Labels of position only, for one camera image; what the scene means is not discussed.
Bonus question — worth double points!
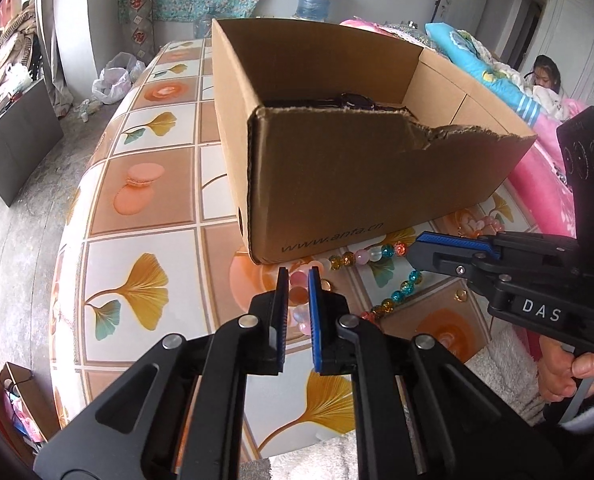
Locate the patterned cushion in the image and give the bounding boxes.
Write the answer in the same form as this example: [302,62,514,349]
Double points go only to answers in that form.
[119,0,155,64]

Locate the light blue quilt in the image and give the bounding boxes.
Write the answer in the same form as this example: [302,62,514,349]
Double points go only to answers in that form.
[425,22,568,127]

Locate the white plastic bag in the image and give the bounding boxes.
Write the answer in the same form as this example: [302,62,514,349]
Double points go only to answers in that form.
[91,52,146,105]

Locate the patterned tablecloth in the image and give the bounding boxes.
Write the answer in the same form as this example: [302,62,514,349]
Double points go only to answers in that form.
[49,39,508,468]

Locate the brown cardboard box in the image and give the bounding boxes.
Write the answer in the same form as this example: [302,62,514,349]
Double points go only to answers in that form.
[211,18,536,263]

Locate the person sitting in background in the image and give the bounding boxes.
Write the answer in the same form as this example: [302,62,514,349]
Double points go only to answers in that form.
[525,54,562,94]

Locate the colourful bead necklace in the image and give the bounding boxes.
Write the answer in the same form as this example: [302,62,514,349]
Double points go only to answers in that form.
[288,240,424,337]

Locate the brown paper bag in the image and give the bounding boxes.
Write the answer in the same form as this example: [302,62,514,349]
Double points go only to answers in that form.
[0,362,60,465]

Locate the person's right hand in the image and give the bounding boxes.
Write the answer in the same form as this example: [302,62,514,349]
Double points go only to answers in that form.
[538,336,594,402]

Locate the white fluffy towel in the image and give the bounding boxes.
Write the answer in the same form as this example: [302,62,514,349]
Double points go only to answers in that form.
[466,325,545,426]

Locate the pink floral blanket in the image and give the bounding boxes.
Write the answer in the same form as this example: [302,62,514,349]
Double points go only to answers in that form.
[510,96,576,237]

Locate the dark grey cabinet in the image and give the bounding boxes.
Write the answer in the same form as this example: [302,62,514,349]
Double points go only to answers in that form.
[0,79,64,207]

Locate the black sunglasses in box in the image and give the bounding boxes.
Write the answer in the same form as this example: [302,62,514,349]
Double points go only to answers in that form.
[338,92,376,110]

